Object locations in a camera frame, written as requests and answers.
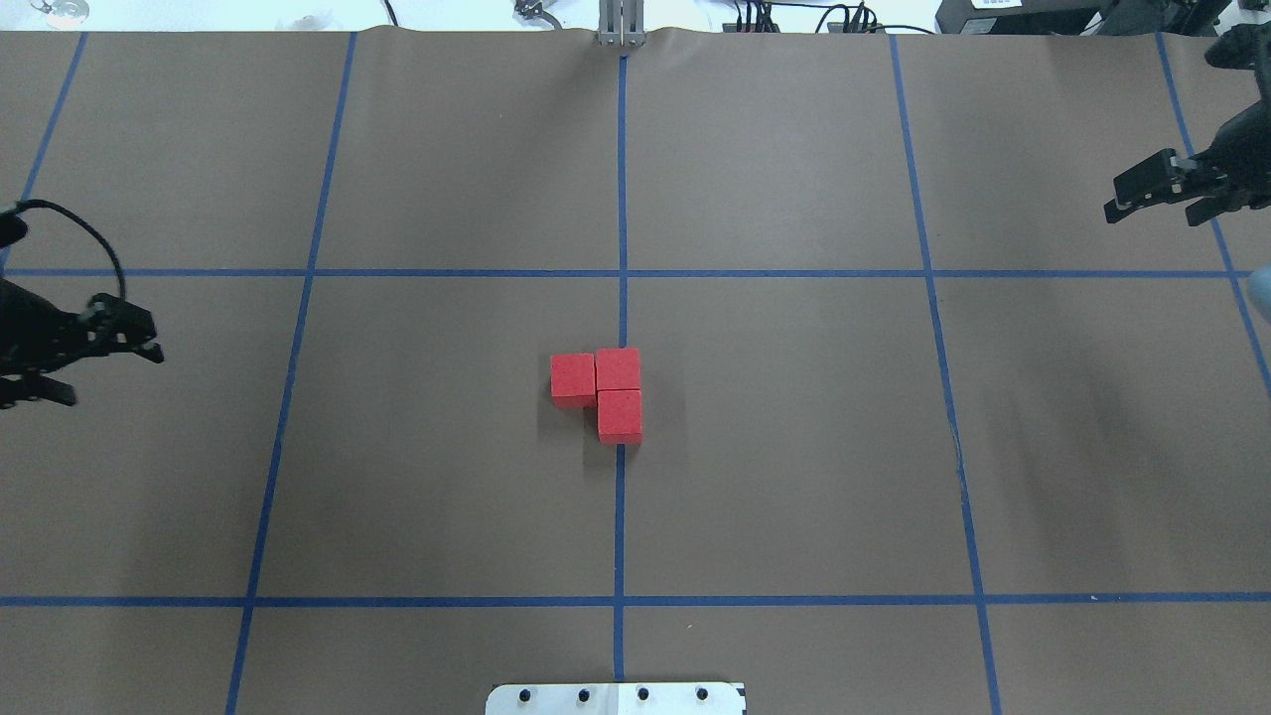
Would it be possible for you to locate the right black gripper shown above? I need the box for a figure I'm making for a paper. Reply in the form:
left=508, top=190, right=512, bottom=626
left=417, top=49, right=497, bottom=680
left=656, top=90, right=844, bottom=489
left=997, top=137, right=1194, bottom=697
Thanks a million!
left=1103, top=104, right=1270, bottom=227

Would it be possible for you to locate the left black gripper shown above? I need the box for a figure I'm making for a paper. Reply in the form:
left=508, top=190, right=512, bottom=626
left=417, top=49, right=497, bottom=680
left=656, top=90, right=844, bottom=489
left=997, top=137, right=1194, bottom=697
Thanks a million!
left=1, top=279, right=165, bottom=410

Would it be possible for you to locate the red cube block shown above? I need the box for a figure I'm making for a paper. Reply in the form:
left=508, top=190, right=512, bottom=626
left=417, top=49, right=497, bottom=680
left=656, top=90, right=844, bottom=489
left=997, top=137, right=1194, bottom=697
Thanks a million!
left=596, top=389, right=644, bottom=444
left=594, top=345, right=641, bottom=392
left=549, top=353, right=597, bottom=410

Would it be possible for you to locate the black box white label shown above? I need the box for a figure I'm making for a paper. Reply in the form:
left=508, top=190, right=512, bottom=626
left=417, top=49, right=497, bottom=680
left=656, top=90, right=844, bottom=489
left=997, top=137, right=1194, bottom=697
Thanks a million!
left=935, top=1, right=1103, bottom=36

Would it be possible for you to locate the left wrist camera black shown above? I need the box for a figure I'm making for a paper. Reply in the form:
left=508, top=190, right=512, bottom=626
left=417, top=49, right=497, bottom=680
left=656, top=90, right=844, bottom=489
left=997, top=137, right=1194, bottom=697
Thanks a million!
left=0, top=213, right=29, bottom=249

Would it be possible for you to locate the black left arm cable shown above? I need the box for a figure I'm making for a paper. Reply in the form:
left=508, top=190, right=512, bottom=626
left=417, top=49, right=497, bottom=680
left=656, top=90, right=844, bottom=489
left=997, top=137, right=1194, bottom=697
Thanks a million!
left=0, top=199, right=128, bottom=298

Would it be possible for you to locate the aluminium frame post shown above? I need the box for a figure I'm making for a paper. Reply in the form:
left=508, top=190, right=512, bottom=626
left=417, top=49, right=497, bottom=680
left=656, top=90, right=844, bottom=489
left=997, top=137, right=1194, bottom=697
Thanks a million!
left=596, top=0, right=647, bottom=50

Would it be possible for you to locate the white camera pillar base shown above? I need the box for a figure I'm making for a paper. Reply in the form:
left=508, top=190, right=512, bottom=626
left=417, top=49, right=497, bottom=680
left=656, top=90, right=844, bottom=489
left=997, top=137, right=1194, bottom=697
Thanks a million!
left=486, top=679, right=749, bottom=714

